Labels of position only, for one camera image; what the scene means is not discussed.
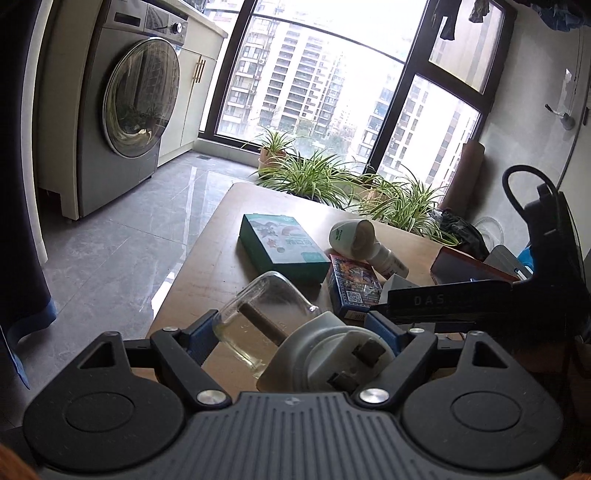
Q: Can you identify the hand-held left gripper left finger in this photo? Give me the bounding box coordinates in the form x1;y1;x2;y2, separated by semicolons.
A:
78;310;232;411

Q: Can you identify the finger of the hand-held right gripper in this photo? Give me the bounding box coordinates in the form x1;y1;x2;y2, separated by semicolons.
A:
369;279;514;328

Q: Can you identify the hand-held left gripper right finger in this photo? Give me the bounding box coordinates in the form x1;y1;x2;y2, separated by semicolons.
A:
353;311;513;409

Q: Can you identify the orange rimmed cardboard box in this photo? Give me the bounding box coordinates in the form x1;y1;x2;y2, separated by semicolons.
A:
430;246;520;284

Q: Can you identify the clear glass bottle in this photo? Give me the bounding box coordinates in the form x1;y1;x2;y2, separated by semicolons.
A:
212;271;321;379

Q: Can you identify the teal cartoon bandage box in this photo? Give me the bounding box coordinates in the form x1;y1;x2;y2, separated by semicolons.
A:
239;213;332;283

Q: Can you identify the small white box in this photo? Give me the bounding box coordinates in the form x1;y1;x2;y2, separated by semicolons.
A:
383;273;419;292

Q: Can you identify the blue playing card box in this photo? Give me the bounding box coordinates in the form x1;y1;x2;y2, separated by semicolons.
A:
325;255;384;319

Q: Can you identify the small white bottle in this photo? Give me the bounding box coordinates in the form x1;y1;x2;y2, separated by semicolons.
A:
369;242;409;278

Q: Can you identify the black bag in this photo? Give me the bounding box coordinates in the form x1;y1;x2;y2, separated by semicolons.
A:
434;209;490;260

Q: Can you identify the white plug-in vaporizer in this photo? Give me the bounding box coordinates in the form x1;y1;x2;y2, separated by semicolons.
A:
329;220;377;257

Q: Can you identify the large potted spider plant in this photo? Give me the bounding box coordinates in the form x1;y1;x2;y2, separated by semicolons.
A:
353;173;460;245

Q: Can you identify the brown rolled mat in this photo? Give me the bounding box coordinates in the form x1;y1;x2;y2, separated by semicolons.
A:
438;141;486;213

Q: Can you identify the spider plant in terracotta pot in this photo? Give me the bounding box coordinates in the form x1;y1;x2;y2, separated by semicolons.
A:
245;127;301;174

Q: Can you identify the white cabinet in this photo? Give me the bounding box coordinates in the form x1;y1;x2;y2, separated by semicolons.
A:
157;9;230;168

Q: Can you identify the dark curtain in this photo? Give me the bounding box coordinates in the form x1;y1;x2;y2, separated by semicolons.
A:
0;0;58;326

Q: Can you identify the silver washing machine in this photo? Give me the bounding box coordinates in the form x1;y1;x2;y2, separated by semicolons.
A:
76;0;189;219

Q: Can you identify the black framed window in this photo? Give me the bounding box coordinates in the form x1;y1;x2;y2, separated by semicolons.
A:
198;0;515;185

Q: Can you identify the blue hanging garment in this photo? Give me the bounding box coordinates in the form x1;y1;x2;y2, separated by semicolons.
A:
531;0;591;33

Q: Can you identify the dark hanging garment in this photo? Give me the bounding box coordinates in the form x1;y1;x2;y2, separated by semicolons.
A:
438;0;460;40
468;0;493;24

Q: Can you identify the grey board with handle slot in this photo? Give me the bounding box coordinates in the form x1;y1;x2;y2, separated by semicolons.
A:
484;244;532;278

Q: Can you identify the black cable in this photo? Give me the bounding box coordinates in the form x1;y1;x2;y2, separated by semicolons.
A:
502;165;558;219

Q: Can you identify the wall mounted metal fixture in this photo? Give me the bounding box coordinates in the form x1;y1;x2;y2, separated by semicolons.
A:
545;68;578;131

